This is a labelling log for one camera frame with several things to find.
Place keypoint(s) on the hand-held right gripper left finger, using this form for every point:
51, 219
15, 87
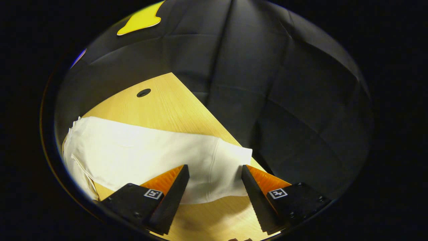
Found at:
170, 204

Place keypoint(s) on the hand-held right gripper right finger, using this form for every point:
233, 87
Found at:
259, 204

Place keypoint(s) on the cream sweatshirt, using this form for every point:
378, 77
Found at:
140, 150

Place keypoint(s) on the black backdrop cloth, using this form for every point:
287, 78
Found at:
267, 67

